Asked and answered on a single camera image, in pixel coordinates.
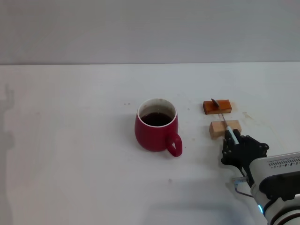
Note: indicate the dark brown wooden block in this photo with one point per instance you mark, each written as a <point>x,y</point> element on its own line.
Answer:
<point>225,106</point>

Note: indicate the light wooden spoon rest block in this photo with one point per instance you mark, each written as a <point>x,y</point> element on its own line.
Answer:
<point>216,131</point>

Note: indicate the red ceramic coffee cup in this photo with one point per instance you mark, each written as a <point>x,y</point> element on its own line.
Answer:
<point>152,138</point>

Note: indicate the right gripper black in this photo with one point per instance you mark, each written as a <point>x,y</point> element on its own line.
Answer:
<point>246,154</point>

